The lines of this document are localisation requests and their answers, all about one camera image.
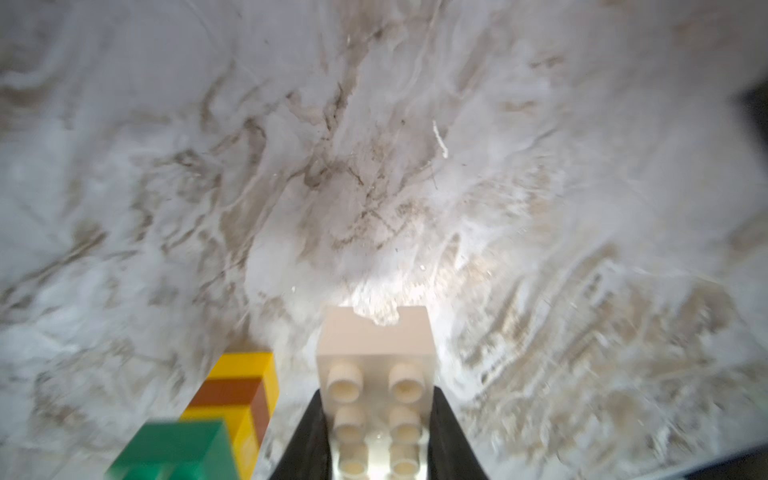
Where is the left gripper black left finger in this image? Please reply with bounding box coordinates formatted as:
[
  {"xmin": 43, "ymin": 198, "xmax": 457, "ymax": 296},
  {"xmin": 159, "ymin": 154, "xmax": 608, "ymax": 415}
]
[{"xmin": 269, "ymin": 390, "xmax": 332, "ymax": 480}]

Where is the small yellow lego brick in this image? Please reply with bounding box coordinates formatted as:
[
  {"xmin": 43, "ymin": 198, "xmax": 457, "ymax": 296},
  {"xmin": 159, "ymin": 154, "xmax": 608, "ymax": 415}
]
[
  {"xmin": 207, "ymin": 352, "xmax": 280, "ymax": 416},
  {"xmin": 180, "ymin": 405, "xmax": 259, "ymax": 479}
]

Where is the white lego brick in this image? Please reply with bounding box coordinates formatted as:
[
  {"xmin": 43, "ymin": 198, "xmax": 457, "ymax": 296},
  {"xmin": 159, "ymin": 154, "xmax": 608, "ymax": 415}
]
[{"xmin": 316, "ymin": 306, "xmax": 437, "ymax": 479}]

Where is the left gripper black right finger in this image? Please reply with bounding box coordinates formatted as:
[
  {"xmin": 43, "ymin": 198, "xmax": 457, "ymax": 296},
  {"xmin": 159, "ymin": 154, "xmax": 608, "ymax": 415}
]
[{"xmin": 427, "ymin": 386, "xmax": 488, "ymax": 480}]

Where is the orange lego brick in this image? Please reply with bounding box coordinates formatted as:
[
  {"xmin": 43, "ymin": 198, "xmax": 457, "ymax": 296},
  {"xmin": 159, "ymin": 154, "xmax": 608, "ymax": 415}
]
[{"xmin": 188, "ymin": 377, "xmax": 272, "ymax": 446}]

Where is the green lego brick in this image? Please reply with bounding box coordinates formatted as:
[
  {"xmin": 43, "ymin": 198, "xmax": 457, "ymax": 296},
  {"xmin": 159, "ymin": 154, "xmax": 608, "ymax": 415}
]
[{"xmin": 104, "ymin": 420, "xmax": 239, "ymax": 480}]

